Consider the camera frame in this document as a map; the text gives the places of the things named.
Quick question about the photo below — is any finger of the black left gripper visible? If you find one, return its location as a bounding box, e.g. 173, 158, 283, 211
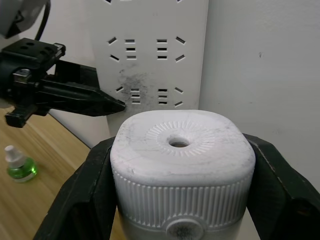
36, 80, 126, 117
53, 60, 101, 89

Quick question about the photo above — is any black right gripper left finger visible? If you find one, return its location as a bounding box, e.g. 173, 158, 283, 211
32, 137, 126, 240

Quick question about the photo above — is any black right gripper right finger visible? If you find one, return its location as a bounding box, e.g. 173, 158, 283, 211
242, 133, 320, 240

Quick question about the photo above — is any green liquid bottle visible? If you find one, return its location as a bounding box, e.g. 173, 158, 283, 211
6, 156, 39, 183

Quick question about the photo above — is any white bottle cap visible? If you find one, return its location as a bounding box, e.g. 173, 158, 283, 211
3, 145, 22, 169

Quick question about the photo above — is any white mosquito repellent heater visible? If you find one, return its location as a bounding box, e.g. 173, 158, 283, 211
109, 109, 256, 240

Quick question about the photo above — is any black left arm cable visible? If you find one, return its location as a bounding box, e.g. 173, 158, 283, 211
33, 0, 53, 42

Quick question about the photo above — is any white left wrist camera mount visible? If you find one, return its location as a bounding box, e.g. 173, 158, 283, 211
0, 0, 52, 40

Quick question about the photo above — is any white wall power strip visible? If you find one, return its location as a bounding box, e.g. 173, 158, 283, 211
88, 0, 210, 141

